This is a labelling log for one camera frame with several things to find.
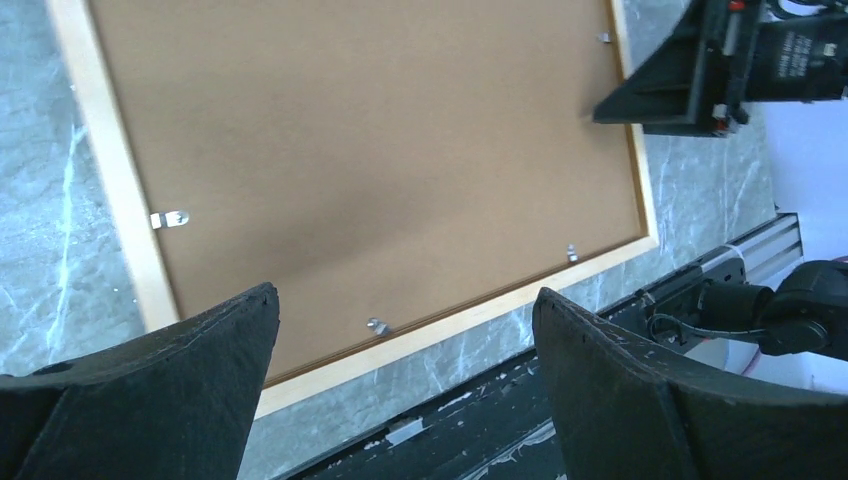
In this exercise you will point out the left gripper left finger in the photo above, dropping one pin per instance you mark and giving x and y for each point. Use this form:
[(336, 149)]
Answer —
[(176, 403)]

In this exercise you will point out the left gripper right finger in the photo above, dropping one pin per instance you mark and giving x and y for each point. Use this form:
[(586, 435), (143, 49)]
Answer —
[(626, 408)]

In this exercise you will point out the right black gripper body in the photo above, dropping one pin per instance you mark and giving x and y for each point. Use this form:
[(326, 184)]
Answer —
[(760, 52)]

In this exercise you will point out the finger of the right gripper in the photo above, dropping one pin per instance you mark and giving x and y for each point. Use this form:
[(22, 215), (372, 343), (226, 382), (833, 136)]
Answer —
[(663, 93)]

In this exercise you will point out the brown wooden picture frame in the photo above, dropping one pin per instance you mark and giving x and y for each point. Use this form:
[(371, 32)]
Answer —
[(92, 86)]

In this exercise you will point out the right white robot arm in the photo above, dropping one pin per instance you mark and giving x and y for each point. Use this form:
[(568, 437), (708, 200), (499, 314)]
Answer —
[(807, 312)]

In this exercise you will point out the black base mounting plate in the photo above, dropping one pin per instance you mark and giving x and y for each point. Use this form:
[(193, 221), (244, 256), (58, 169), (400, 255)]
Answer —
[(495, 426)]

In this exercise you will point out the silver turn clip bottom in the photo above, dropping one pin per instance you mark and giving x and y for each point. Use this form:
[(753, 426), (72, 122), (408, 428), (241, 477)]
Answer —
[(572, 253)]

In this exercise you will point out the silver turn clip lower left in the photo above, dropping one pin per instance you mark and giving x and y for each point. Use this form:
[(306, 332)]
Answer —
[(378, 327)]

